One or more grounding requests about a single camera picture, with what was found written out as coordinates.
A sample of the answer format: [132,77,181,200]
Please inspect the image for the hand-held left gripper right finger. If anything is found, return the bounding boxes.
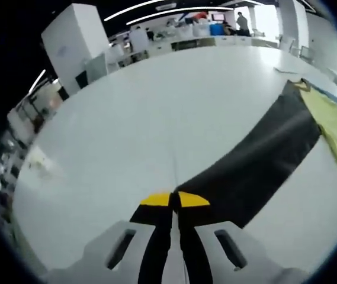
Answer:
[176,191,308,284]

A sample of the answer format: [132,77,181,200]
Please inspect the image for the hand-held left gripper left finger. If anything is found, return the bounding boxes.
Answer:
[42,191,174,284]

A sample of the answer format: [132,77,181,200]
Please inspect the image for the yellow garment blue grey sleeves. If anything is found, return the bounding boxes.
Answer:
[175,77,337,228]

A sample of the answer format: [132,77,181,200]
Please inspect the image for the grey leaning panel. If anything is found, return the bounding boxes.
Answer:
[85,53,108,87]

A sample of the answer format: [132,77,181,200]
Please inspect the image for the long white counter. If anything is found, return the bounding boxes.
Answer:
[108,34,279,60]

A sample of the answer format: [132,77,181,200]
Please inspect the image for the white square pillar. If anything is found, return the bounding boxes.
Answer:
[40,2,110,96]

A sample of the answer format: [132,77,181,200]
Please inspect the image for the blue container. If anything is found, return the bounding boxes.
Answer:
[209,23,226,37]

